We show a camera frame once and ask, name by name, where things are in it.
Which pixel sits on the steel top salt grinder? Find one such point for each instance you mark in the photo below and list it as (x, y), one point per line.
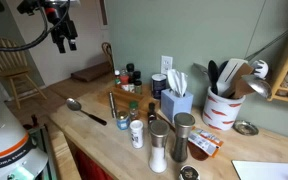
(158, 150)

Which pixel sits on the brown wall frame strip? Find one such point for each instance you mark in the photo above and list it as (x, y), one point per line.
(103, 11)

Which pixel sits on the silver long cylinder grinder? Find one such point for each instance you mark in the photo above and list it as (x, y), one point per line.
(112, 105)

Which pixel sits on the red spice bottle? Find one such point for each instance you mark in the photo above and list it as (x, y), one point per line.
(124, 80)

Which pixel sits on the wooden chair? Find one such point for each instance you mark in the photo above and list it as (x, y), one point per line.
(14, 70)

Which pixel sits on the white tissue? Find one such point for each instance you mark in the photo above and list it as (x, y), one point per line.
(177, 81)

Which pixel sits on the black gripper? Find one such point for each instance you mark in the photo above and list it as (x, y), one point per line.
(65, 30)

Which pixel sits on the white slotted spoon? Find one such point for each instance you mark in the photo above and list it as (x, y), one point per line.
(261, 68)

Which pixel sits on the white wall outlet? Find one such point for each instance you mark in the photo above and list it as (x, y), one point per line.
(166, 64)

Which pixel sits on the small white cap spice bottle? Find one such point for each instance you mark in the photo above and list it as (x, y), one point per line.
(117, 77)

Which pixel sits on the silver serving spoon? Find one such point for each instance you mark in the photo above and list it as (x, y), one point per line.
(200, 68)

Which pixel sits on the wooden cutting board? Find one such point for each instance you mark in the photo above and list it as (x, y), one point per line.
(124, 98)

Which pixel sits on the silver ladle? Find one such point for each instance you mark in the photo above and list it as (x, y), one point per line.
(259, 85)

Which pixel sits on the white paper sheet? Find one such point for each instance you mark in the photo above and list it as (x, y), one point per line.
(264, 170)

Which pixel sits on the steel top pepper grinder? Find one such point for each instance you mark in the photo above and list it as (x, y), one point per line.
(181, 140)

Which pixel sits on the black cap spice bottle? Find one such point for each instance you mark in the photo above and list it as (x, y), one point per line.
(130, 68)
(137, 75)

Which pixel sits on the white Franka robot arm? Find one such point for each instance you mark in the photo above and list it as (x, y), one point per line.
(4, 140)

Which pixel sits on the dark brown cutting board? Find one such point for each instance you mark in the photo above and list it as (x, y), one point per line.
(90, 71)

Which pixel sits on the silver jar lid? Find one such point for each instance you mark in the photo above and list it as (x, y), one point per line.
(246, 128)

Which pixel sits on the blue tissue box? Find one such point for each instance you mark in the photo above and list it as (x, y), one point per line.
(175, 105)

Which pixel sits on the green lid spice jar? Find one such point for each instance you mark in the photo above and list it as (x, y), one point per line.
(134, 111)

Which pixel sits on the dark blue can white lid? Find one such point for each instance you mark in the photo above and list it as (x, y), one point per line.
(158, 87)

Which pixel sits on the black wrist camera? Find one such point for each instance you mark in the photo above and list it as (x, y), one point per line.
(29, 6)

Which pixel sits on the white printed spice shaker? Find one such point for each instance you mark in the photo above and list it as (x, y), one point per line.
(137, 135)

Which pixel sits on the white orange utensil crock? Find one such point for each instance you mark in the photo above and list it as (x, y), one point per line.
(220, 113)

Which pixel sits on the green label spice jar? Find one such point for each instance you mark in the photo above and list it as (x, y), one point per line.
(138, 87)

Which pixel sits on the brown wooden spoon rest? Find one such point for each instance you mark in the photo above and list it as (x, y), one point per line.
(197, 154)

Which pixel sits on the long metal rod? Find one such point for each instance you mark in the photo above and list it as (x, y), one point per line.
(270, 42)

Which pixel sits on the blue label jar gold lid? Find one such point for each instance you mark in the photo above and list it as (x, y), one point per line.
(122, 121)

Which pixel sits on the wooden spatula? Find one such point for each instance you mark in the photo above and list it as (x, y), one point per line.
(242, 83)

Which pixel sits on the orange white food packet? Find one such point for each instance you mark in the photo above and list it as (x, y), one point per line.
(205, 141)

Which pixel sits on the round dark jar lid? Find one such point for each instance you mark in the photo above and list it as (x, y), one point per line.
(189, 173)

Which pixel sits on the dark brown extract bottle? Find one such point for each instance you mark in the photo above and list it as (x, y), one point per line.
(151, 115)

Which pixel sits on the white slotted spatula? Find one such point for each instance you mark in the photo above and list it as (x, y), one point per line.
(229, 75)

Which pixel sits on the black plastic spoon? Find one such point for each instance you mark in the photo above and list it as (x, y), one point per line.
(213, 75)

